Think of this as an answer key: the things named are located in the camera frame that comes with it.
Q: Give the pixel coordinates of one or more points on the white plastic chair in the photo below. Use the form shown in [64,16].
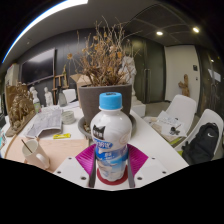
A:
[183,106]
[211,116]
[70,95]

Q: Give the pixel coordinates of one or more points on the printed newspaper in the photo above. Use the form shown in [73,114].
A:
[45,121]

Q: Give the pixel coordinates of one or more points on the brown relief sculpture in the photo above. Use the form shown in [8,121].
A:
[20,110]

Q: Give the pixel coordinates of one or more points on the small green-label bottle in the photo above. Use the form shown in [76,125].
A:
[37,106]

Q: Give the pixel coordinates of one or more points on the white ceramic mug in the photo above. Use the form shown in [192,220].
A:
[33,155]

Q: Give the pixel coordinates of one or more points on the round ceiling spotlight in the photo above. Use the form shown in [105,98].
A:
[195,30]
[159,33]

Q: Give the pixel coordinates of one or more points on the white cabinet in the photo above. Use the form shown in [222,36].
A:
[11,75]

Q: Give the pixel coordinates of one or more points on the grey plant pot saucer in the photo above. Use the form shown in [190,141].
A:
[83,130]

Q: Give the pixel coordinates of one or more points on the small white plaster figure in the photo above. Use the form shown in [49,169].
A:
[48,97]

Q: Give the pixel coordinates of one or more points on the wooden easel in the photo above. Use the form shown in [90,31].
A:
[60,80]

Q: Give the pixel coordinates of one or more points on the long ceiling light panel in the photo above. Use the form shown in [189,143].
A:
[50,10]

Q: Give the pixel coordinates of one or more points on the white tape roll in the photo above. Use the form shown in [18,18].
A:
[68,117]

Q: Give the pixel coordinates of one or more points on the black backpack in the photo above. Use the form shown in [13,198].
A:
[201,143]

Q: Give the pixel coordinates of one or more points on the wooden stirring stick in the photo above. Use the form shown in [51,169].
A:
[26,146]

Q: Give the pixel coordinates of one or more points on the white plaster bust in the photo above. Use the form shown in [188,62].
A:
[33,92]

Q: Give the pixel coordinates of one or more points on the tall white plaster statue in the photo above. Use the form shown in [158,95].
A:
[131,71]

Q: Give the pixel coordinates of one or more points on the black wall screen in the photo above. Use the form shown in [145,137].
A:
[38,66]

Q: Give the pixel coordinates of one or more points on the wooden figure sculpture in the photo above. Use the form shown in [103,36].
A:
[184,86]

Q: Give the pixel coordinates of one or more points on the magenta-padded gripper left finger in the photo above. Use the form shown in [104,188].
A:
[73,168]

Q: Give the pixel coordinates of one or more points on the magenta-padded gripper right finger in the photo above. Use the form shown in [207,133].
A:
[148,168]

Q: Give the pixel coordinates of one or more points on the clear spray bottle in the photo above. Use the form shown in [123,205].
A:
[62,99]

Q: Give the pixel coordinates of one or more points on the light wooden board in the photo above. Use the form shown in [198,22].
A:
[66,150]

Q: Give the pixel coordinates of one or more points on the papers stack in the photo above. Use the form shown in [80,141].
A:
[168,123]

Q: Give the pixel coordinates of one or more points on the dry plant in grey pot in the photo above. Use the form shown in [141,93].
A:
[90,100]

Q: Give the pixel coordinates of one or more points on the small yellow packet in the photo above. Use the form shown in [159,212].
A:
[61,136]

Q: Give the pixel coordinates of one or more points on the brown cardboard box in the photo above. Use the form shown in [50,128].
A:
[78,80]

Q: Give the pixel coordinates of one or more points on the blue-capped white drink bottle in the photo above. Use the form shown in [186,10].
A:
[111,133]

